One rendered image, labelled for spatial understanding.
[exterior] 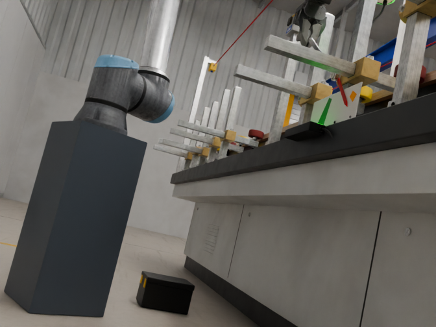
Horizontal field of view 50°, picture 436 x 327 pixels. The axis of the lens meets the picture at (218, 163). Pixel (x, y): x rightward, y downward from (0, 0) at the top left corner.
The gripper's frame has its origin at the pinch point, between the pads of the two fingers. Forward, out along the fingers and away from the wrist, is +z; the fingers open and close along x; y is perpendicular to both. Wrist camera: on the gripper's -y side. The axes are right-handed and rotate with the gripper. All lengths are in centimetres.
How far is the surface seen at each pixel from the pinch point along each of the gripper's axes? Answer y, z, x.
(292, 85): 2.3, 12.9, 1.0
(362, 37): -18.9, 1.5, -7.8
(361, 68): -25.6, 13.1, -5.6
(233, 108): 106, -3, -8
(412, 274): -28, 60, -28
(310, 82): 6.6, 8.3, -6.3
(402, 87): -43.5, 22.2, -6.3
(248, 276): 85, 79, -28
